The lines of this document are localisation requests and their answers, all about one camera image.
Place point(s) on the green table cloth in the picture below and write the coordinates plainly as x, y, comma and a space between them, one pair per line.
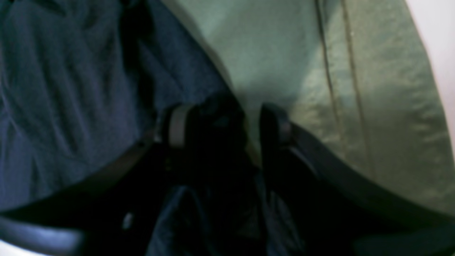
354, 73

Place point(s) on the dark navy long-sleeve shirt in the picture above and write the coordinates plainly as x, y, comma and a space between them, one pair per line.
81, 82

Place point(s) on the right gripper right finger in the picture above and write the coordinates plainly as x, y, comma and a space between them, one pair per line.
337, 211

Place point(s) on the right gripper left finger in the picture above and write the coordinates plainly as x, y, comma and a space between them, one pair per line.
115, 210

